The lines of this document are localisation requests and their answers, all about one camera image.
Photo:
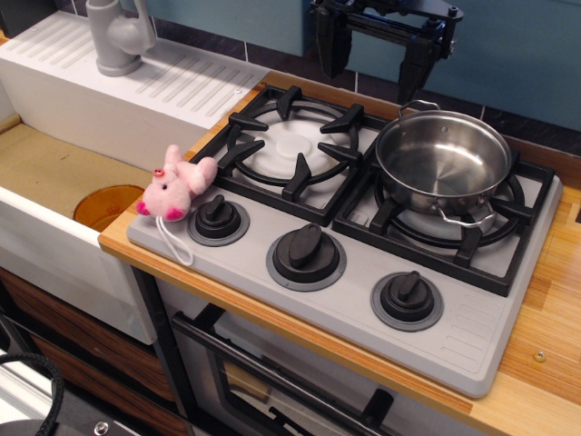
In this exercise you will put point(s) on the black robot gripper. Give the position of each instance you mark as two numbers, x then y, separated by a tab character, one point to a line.
395	21

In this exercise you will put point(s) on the stainless steel pan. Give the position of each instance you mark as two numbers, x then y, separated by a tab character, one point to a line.
443	163

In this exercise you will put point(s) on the pink stuffed pig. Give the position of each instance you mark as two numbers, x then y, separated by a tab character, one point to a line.
168	198

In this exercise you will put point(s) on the grey toy stove top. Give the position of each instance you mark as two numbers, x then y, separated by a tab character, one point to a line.
462	350

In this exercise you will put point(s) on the black middle stove knob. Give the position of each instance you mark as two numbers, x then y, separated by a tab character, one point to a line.
306	260

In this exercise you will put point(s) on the black stove knob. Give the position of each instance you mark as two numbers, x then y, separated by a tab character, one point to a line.
306	260
218	223
407	301

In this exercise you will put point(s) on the black left stove knob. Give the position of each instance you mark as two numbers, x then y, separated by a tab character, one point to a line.
218	223

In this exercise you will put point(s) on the black right stove knob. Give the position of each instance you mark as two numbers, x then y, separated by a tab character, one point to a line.
407	301

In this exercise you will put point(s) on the black left burner grate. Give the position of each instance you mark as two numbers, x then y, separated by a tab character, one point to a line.
312	198

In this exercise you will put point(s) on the black burner grate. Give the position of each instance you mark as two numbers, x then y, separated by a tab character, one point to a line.
312	198
499	261

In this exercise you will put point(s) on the white left burner cap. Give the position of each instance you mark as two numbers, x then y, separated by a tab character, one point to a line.
284	141

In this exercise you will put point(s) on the black right burner grate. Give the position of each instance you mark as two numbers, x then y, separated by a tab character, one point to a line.
499	261

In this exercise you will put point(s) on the grey toy faucet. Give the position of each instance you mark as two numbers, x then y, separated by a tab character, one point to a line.
119	41

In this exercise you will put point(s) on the white toy sink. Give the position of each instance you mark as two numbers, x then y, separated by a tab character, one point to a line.
69	130

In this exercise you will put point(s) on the orange plastic bowl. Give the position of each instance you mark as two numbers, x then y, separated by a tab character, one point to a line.
100	208

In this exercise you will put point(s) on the toy oven door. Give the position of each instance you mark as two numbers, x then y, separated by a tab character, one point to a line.
253	407

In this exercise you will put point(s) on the wooden drawer cabinet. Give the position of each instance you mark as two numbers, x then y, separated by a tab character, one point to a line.
104	366

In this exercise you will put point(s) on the black oven door handle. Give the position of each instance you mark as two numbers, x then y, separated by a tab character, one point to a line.
201	330

